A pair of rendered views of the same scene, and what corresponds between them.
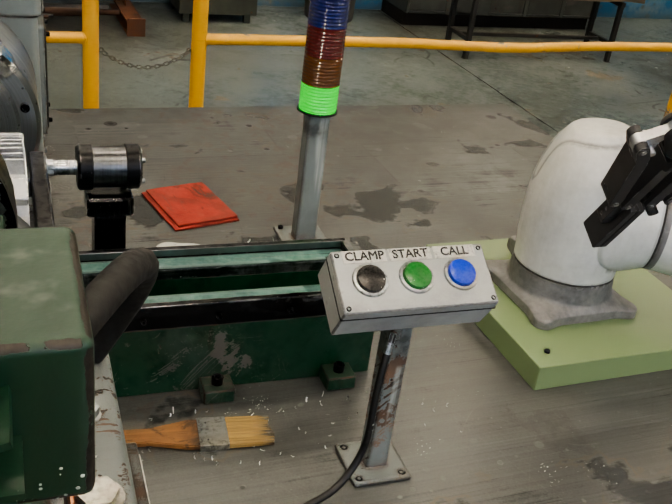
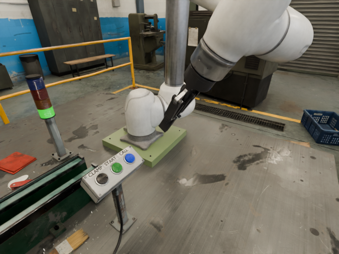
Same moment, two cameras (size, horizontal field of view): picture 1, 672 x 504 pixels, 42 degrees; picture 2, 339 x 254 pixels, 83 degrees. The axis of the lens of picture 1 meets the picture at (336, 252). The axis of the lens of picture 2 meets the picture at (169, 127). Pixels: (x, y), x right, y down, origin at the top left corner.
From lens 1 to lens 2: 0.36 m
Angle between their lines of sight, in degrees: 28
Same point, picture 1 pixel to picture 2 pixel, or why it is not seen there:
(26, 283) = not seen: outside the picture
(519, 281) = (133, 139)
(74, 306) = not seen: outside the picture
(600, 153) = (142, 99)
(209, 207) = (23, 159)
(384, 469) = (128, 221)
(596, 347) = (160, 148)
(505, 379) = (143, 169)
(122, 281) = not seen: outside the picture
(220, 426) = (66, 244)
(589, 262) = (149, 127)
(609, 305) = (157, 135)
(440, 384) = (128, 180)
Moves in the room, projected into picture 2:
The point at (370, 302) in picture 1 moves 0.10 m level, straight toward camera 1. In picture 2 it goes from (106, 187) to (117, 218)
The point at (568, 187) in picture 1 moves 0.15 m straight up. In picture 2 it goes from (137, 111) to (134, 80)
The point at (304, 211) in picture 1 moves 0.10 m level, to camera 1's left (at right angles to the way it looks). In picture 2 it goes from (59, 147) to (36, 154)
